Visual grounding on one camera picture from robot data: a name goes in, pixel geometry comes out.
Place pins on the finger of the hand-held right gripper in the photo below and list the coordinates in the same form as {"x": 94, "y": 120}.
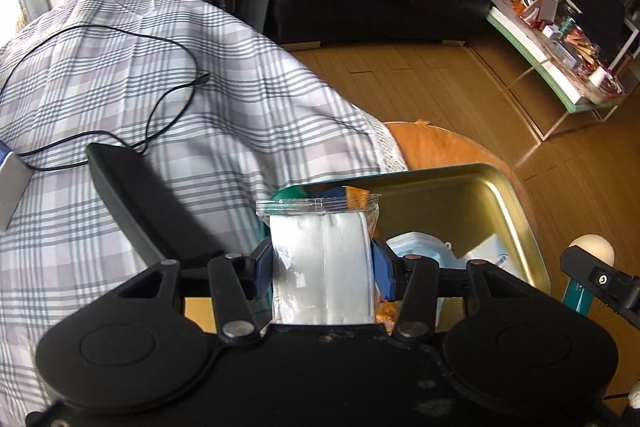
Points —
{"x": 602, "y": 279}

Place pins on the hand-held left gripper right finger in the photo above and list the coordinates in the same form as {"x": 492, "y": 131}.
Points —
{"x": 382, "y": 272}

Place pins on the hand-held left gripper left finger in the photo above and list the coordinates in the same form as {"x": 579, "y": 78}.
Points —
{"x": 261, "y": 274}

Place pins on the clear bag of cotton pads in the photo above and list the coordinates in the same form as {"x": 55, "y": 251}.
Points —
{"x": 320, "y": 267}

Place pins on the gold metal tray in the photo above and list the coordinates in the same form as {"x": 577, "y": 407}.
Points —
{"x": 475, "y": 202}

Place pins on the gold flat box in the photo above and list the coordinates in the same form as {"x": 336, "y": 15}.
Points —
{"x": 200, "y": 309}

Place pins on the orange sponge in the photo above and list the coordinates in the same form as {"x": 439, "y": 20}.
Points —
{"x": 357, "y": 196}

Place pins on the white lace cloth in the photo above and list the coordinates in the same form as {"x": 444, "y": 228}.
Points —
{"x": 387, "y": 147}

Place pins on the grey plaid tablecloth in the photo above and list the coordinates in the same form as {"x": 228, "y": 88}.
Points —
{"x": 225, "y": 82}

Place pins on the glass coffee table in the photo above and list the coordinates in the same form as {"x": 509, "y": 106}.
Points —
{"x": 530, "y": 52}

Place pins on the pile of table clutter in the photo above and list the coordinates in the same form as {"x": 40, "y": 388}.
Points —
{"x": 575, "y": 42}

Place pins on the grey flat device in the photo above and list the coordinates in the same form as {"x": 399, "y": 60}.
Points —
{"x": 12, "y": 192}

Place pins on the black chair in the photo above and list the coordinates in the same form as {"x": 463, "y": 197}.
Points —
{"x": 600, "y": 7}

